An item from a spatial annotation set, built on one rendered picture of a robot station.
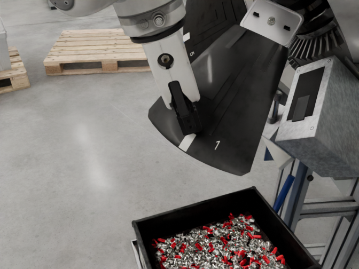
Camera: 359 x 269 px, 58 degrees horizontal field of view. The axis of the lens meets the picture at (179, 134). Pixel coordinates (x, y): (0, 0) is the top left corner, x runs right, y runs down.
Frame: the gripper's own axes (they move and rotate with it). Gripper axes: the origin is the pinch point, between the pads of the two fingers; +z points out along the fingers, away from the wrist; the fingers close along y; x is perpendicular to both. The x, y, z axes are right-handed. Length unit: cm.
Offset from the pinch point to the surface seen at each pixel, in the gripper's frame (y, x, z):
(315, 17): 8.7, -24.2, -6.1
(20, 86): 224, 144, 59
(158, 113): 6.9, 5.2, 1.1
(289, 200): 14.1, -17.0, 42.0
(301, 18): 9.3, -22.1, -6.6
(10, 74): 223, 145, 47
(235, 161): -6.4, -5.0, 5.2
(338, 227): 21, -33, 71
